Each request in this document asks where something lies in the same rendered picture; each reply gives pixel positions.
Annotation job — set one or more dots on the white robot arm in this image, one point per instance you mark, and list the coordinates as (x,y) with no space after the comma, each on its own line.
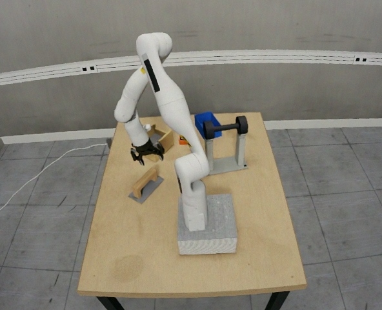
(152,50)

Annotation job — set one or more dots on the blue rectangular box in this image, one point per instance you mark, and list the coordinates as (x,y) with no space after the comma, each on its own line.
(200,118)

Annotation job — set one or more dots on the wooden crate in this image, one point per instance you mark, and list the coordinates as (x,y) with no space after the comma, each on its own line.
(165,138)

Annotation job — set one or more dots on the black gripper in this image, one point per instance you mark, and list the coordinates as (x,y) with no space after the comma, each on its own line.
(147,149)

